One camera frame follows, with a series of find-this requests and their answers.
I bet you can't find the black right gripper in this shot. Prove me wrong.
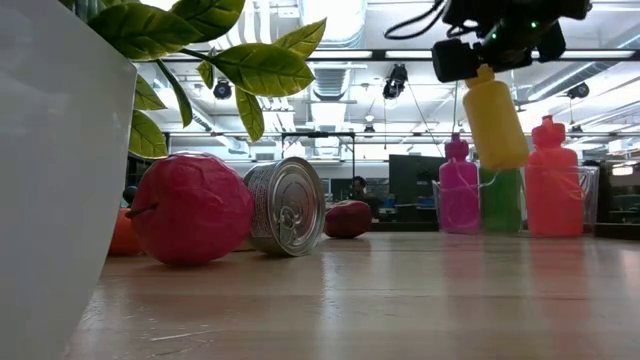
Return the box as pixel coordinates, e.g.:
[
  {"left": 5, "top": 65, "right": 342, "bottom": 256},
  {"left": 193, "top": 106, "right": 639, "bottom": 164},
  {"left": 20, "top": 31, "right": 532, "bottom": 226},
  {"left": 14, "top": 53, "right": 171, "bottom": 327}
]
[{"left": 432, "top": 0, "right": 591, "bottom": 84}]

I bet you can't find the yellow plastic bottle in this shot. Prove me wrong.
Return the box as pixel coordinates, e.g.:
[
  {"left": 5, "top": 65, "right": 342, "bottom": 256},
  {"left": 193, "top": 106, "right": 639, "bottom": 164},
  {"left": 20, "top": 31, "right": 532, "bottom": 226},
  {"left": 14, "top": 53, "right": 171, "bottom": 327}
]
[{"left": 462, "top": 64, "right": 530, "bottom": 171}]

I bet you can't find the orange plastic bottle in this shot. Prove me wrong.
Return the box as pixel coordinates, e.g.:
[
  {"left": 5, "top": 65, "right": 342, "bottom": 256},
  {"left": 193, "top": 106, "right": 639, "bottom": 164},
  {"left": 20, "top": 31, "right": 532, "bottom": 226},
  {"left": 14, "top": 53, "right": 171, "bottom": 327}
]
[{"left": 524, "top": 114, "right": 585, "bottom": 238}]

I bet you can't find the green plastic bottle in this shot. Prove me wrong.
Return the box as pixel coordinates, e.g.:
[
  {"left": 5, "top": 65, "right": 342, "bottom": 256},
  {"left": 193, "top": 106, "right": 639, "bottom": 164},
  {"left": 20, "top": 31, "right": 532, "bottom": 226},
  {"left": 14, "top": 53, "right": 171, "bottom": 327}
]
[{"left": 478, "top": 167, "right": 524, "bottom": 234}]

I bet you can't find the pink plastic bottle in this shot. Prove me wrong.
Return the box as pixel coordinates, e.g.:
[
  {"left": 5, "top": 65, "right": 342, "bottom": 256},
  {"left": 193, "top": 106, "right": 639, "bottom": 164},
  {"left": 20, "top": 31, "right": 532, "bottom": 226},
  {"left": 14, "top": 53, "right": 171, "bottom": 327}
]
[{"left": 438, "top": 133, "right": 481, "bottom": 235}]

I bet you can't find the dark red apple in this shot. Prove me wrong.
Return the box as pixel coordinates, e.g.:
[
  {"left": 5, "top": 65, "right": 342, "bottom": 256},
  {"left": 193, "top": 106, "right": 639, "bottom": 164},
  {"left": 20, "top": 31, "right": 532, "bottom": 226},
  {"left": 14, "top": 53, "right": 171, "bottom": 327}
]
[{"left": 323, "top": 199, "right": 374, "bottom": 240}]

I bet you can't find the bright red apple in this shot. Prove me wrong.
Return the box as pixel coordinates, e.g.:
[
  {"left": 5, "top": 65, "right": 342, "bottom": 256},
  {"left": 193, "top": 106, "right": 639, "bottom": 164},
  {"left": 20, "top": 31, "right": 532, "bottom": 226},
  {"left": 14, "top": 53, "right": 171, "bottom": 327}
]
[{"left": 124, "top": 152, "right": 255, "bottom": 266}]

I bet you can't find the black monitor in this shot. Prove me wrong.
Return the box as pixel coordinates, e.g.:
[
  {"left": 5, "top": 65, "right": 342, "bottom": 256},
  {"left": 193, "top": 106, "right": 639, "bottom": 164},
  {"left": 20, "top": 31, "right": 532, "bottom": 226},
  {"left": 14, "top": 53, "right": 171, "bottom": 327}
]
[{"left": 388, "top": 153, "right": 447, "bottom": 224}]

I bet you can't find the clear plastic bin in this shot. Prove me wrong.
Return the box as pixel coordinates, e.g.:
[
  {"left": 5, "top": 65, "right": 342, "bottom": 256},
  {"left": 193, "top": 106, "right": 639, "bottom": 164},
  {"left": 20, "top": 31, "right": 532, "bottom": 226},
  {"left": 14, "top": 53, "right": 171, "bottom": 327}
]
[{"left": 432, "top": 164, "right": 600, "bottom": 237}]

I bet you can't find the person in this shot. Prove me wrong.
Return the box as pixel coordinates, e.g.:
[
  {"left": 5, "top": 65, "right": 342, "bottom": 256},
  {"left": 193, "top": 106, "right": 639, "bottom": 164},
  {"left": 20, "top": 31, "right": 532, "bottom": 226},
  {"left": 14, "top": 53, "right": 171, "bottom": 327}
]
[{"left": 349, "top": 175, "right": 382, "bottom": 221}]

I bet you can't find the green leafy plant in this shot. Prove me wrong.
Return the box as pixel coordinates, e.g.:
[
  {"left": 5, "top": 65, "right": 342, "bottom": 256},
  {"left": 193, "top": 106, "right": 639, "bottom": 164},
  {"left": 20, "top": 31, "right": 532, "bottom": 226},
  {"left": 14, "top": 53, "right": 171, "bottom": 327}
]
[{"left": 59, "top": 0, "right": 329, "bottom": 161}]

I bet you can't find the olive green label tin can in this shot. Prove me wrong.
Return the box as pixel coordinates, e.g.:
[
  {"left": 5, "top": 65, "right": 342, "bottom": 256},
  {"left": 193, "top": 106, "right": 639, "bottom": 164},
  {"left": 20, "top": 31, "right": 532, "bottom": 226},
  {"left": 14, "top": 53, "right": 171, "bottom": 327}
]
[{"left": 243, "top": 156, "right": 327, "bottom": 258}]

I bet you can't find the small orange tangerine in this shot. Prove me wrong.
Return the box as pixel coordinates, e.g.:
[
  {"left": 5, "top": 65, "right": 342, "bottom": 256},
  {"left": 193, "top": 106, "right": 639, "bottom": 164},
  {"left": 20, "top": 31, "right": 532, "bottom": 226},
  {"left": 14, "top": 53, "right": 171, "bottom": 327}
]
[{"left": 108, "top": 207, "right": 144, "bottom": 257}]

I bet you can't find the white plant pot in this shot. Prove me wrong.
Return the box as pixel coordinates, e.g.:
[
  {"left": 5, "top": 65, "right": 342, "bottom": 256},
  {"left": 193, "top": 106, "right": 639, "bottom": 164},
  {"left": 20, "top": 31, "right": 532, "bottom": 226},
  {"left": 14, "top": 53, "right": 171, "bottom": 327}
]
[{"left": 0, "top": 0, "right": 139, "bottom": 360}]

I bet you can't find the black overhead camera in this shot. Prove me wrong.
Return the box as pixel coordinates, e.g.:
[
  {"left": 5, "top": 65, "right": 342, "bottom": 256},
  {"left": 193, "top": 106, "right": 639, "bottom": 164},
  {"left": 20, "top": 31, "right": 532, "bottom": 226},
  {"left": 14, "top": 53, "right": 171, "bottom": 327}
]
[{"left": 382, "top": 63, "right": 409, "bottom": 100}]

